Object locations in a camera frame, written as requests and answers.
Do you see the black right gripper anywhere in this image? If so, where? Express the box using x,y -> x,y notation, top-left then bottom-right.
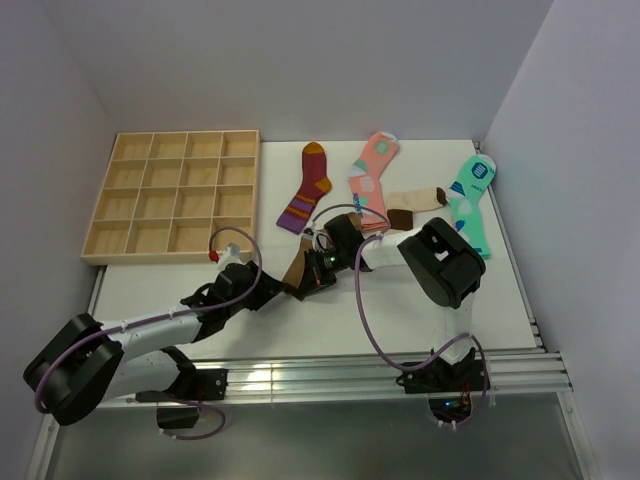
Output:
298,245 -> 349,297

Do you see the tan brown ribbed sock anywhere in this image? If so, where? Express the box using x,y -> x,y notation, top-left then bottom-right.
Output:
280,212 -> 364,291

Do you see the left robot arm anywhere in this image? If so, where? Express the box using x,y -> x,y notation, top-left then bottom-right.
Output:
23,261 -> 284,426

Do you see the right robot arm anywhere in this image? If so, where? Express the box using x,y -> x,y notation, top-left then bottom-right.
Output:
291,214 -> 486,390

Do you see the maroon purple striped sock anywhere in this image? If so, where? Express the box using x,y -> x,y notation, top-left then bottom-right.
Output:
276,142 -> 332,234

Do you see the cream brown striped sock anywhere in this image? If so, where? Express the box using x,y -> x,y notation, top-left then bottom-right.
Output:
385,187 -> 447,231

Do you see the pink patterned sock pair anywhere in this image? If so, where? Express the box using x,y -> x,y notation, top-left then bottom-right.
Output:
348,132 -> 399,232

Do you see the wooden compartment tray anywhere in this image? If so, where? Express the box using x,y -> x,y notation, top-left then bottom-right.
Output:
81,130 -> 260,266

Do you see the mint green patterned sock pair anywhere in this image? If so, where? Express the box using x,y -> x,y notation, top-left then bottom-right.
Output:
446,154 -> 496,259

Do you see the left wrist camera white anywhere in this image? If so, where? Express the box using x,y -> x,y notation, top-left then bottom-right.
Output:
208,243 -> 243,270

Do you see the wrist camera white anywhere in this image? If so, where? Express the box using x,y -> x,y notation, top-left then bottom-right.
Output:
302,227 -> 322,249
208,243 -> 243,270

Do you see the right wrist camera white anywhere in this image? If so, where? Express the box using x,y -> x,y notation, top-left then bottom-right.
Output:
302,227 -> 322,249

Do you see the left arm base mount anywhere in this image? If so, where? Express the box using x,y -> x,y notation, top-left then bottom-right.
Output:
135,368 -> 228,433

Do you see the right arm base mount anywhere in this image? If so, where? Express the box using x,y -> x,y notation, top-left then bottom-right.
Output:
395,359 -> 486,394

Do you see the aluminium rail frame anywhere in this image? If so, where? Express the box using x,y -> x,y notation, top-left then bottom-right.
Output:
28,251 -> 601,479

